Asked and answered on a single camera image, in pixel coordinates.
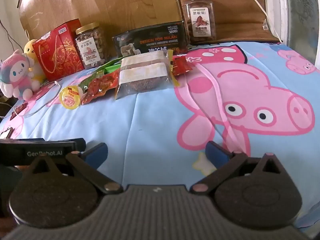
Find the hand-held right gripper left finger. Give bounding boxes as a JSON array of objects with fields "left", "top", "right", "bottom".
[{"left": 30, "top": 142, "right": 123, "bottom": 195}]

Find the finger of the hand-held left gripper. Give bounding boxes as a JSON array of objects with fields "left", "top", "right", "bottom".
[{"left": 74, "top": 137, "right": 87, "bottom": 154}]

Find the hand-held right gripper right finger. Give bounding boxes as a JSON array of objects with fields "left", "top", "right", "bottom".
[{"left": 190, "top": 141, "right": 288, "bottom": 195}]

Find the green snack packet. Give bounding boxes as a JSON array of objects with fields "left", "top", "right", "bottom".
[{"left": 100, "top": 57, "right": 125, "bottom": 75}]

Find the clear pack of brown cakes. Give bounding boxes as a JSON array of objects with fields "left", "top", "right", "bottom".
[{"left": 114, "top": 54, "right": 179, "bottom": 101}]

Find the yellow jelly cup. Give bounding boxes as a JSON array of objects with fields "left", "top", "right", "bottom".
[{"left": 59, "top": 85, "right": 82, "bottom": 110}]

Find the red clear snack packet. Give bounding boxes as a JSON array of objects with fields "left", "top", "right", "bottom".
[{"left": 79, "top": 69, "right": 121, "bottom": 105}]

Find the printed blanket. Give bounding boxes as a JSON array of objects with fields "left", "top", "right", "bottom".
[{"left": 0, "top": 39, "right": 320, "bottom": 230}]

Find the pink plush toy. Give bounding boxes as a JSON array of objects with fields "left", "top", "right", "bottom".
[{"left": 0, "top": 49, "right": 40, "bottom": 100}]

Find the red gift box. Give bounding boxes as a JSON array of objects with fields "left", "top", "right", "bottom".
[{"left": 32, "top": 19, "right": 85, "bottom": 81}]

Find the cashew jar with gold lid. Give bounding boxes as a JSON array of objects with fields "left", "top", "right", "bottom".
[{"left": 75, "top": 22, "right": 108, "bottom": 70}]

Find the small red candy packet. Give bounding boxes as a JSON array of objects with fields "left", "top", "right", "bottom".
[{"left": 172, "top": 56, "right": 192, "bottom": 77}]

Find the yellow plush toy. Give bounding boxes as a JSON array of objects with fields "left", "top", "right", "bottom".
[{"left": 24, "top": 39, "right": 47, "bottom": 83}]

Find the black box with sheep print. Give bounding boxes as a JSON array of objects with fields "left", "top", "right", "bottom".
[{"left": 112, "top": 21, "right": 188, "bottom": 58}]

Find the pecan jar with clear lid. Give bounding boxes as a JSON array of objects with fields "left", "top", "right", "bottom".
[{"left": 182, "top": 0, "right": 217, "bottom": 43}]

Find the brown wooden board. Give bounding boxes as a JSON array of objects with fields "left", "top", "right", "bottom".
[{"left": 17, "top": 0, "right": 187, "bottom": 48}]

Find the brown heating cushion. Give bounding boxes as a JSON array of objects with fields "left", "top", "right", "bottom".
[{"left": 177, "top": 0, "right": 282, "bottom": 43}]

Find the window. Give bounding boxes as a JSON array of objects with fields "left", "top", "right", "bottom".
[{"left": 272, "top": 0, "right": 320, "bottom": 68}]

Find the black wall cable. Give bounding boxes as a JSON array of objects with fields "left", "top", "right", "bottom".
[{"left": 0, "top": 19, "right": 16, "bottom": 53}]

